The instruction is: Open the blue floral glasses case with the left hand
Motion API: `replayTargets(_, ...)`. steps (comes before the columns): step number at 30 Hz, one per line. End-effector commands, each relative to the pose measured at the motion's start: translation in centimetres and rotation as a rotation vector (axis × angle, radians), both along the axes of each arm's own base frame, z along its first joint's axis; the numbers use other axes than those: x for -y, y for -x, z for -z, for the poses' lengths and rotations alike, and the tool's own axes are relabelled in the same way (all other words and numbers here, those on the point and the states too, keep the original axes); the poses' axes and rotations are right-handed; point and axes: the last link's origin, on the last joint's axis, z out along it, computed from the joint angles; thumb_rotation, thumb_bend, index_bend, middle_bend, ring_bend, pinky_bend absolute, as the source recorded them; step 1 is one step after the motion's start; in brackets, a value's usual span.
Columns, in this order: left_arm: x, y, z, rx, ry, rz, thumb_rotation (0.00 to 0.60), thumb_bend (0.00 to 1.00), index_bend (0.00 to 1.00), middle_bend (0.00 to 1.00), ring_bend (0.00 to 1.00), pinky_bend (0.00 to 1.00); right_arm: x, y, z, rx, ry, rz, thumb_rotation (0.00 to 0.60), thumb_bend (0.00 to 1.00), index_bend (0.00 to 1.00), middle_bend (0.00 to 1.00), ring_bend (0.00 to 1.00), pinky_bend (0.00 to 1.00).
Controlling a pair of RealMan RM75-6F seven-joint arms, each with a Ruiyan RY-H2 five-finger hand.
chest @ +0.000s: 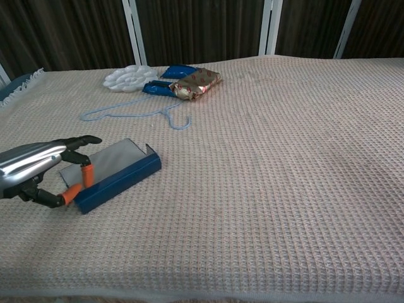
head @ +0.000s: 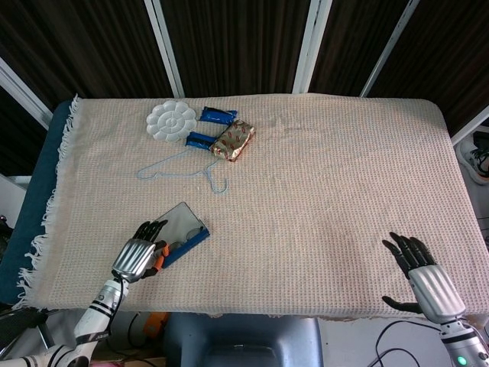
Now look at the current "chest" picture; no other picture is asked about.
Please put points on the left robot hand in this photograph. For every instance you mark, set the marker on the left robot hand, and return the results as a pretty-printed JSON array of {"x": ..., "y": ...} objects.
[{"x": 28, "y": 161}]

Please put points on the blue glasses case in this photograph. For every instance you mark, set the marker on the blue glasses case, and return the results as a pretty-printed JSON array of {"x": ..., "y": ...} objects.
[{"x": 126, "y": 180}]

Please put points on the teal padded table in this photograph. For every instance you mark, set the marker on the teal padded table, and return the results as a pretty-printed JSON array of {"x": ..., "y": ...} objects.
[{"x": 12, "y": 88}]

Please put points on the white flower paint palette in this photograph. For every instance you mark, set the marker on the white flower paint palette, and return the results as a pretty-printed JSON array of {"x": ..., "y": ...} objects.
[{"x": 129, "y": 79}]

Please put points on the blue snack packet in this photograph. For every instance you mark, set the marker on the blue snack packet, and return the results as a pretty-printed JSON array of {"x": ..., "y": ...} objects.
[
  {"x": 175, "y": 72},
  {"x": 156, "y": 90}
]

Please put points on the gold red printed packet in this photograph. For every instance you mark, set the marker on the gold red printed packet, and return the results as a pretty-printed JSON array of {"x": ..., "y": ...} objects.
[{"x": 195, "y": 83}]

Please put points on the beige waffle weave cloth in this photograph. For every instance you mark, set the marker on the beige waffle weave cloth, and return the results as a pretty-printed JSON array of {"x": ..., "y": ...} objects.
[{"x": 252, "y": 189}]

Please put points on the white screen frame post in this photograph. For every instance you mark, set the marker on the white screen frame post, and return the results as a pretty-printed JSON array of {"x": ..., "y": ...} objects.
[
  {"x": 268, "y": 28},
  {"x": 3, "y": 75},
  {"x": 345, "y": 31},
  {"x": 134, "y": 31}
]

